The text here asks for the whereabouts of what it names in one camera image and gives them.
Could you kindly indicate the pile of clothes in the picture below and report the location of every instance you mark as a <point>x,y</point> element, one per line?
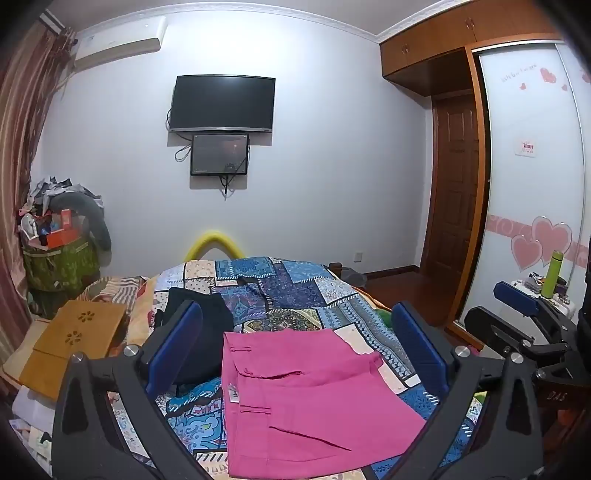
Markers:
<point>44,194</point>

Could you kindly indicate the grey neck pillow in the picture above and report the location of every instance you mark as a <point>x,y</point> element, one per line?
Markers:
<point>94,217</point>

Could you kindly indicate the red label sticker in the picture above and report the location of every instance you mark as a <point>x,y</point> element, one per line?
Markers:
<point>526,148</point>

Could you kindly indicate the pink pants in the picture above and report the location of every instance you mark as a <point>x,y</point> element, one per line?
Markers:
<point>300,397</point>

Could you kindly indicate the brown wooden door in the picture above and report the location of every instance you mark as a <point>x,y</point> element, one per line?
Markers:
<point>455,184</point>

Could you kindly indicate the striped brown cloth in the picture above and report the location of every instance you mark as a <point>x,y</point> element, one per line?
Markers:
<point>115,290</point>

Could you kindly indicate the wooden bedpost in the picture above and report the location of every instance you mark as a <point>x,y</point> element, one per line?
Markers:
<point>336,266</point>

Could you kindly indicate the beige cardboard box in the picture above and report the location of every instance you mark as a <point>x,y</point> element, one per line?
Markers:
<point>23,350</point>

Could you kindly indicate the green laundry basket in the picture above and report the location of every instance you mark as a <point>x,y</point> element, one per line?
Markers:
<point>60,267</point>

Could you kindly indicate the green bottle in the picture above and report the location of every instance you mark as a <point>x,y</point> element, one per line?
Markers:
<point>551,277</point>

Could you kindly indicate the orange box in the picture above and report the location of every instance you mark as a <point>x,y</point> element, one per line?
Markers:
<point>62,230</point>

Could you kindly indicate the grey bin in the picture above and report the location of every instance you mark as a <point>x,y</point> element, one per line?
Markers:
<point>355,277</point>

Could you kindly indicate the white bedside cabinet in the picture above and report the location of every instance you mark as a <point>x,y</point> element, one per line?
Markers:
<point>510,278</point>

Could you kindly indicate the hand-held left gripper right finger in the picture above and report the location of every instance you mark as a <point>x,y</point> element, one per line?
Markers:
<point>418,341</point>

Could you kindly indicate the white air conditioner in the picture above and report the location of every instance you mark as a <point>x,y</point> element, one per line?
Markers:
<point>120,41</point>

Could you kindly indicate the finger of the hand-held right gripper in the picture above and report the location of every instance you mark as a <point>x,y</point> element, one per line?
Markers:
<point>485,323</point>
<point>517,295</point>

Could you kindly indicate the brown striped curtain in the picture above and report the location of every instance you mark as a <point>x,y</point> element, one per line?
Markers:
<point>18,138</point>

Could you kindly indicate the wall-mounted black television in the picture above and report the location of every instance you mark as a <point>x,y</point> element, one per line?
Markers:
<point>221,101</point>

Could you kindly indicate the patchwork printed blanket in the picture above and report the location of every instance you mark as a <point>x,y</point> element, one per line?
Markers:
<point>286,295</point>

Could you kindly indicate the wooden overhead cabinet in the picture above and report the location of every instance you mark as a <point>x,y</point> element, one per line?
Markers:
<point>438,41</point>

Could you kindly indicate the small black monitor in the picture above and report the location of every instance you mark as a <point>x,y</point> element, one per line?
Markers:
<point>219,154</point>

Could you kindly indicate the black garment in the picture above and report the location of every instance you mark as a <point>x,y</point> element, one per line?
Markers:
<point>207,332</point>

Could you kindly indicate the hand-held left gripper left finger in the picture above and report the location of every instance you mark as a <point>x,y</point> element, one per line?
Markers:
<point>178,341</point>

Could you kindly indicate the wooden lap desk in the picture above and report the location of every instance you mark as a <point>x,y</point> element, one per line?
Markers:
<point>78,341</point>

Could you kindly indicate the yellow foam tube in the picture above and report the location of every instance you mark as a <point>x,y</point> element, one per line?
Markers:
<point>212,237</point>

